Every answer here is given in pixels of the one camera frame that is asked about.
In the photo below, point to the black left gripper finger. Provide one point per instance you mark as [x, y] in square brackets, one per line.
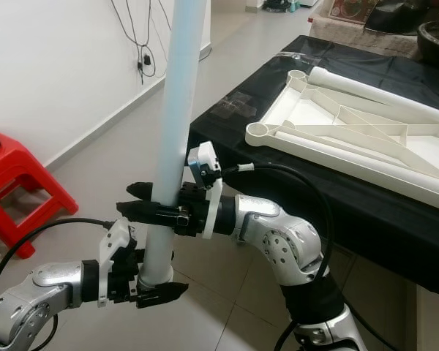
[161, 295]

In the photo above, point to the crumpled clear plastic film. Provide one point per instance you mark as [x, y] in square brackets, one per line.
[234, 104]
[296, 56]

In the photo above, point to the red plastic stool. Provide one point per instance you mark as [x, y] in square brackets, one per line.
[22, 183]

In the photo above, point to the small black plug adapter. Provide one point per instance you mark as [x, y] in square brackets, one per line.
[145, 62]

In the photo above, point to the white ribbed plastic table top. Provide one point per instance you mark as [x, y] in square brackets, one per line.
[358, 174]

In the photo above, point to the black tablecloth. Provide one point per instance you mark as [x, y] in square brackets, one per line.
[380, 241]

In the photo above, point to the beige cloth covered bench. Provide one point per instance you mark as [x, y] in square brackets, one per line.
[358, 40]

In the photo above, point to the box with red print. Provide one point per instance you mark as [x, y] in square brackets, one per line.
[351, 9]

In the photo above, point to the black bag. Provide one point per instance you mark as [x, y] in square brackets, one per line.
[399, 14]

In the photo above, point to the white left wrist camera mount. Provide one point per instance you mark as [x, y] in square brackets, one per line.
[113, 241]

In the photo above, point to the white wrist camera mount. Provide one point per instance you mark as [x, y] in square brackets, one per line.
[113, 241]
[205, 157]

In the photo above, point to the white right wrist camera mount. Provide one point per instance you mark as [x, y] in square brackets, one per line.
[205, 157]

